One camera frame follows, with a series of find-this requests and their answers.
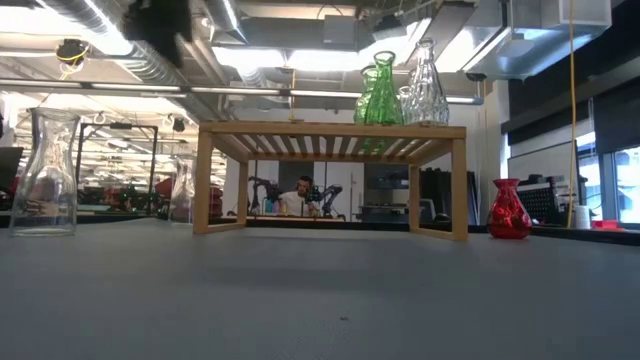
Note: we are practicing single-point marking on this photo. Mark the white paper roll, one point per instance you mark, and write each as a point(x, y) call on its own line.
point(583, 217)

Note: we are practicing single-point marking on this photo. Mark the silver ventilation duct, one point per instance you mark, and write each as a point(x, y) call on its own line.
point(525, 50)

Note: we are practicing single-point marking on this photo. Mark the dark monitor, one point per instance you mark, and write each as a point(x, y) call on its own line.
point(10, 170)

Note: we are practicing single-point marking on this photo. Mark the black metal stand frame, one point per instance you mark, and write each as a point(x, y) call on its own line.
point(125, 125)

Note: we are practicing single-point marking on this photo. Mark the long ceiling light bar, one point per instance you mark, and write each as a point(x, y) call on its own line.
point(250, 91)

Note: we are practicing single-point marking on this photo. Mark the black pegboard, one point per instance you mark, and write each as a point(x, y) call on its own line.
point(540, 205)

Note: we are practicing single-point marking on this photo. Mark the person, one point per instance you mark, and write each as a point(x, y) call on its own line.
point(298, 202)

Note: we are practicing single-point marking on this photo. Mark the background black robot arm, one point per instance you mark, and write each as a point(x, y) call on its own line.
point(262, 187)
point(330, 192)

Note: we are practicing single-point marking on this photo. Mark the red box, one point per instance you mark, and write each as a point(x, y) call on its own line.
point(606, 225)

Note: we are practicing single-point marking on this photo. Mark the round ribbed green glass vase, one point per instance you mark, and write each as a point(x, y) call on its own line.
point(361, 107)

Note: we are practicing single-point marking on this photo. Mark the black ceiling camera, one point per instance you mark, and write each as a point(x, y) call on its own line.
point(71, 51)

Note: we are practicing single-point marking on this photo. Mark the black cabinet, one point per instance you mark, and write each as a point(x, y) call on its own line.
point(440, 192)

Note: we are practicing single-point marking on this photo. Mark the red pear-shaped glass vase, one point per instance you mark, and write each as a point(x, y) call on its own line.
point(507, 215)

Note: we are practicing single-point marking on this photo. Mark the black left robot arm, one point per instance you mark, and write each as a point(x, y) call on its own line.
point(160, 25)

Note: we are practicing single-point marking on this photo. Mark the smooth clear glass carafe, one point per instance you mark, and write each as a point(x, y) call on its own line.
point(45, 200)

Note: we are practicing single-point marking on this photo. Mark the conical green glass vase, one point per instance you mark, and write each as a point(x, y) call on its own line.
point(384, 105)

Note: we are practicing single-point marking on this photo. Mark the wooden slatted shelf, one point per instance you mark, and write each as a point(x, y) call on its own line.
point(330, 131)

